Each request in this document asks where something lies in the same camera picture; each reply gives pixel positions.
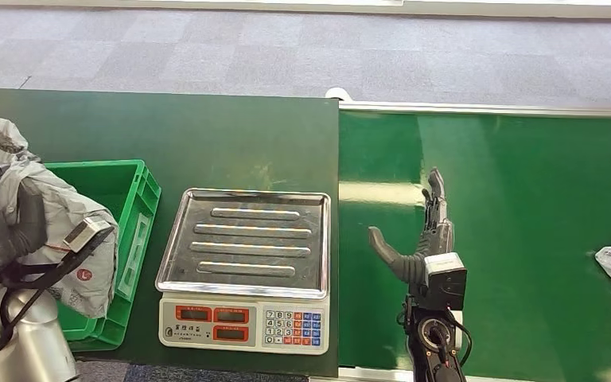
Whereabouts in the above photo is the electronic scale with steel tray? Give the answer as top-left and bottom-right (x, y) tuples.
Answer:
(155, 187), (333, 357)

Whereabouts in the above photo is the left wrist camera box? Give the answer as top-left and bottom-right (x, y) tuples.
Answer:
(62, 216), (115, 255)

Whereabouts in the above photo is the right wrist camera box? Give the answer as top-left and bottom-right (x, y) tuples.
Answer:
(423, 252), (469, 313)

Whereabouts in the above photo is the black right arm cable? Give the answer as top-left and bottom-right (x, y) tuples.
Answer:
(444, 310), (473, 368)

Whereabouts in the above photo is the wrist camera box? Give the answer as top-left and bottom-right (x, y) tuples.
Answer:
(62, 216), (115, 255)
(423, 252), (469, 313)

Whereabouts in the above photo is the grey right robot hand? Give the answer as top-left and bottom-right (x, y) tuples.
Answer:
(366, 166), (456, 286)

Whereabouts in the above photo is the green plastic basket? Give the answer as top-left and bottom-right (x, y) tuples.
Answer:
(43, 159), (162, 353)

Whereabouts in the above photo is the grey plastic mailer package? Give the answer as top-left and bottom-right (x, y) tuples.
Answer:
(0, 111), (121, 321)

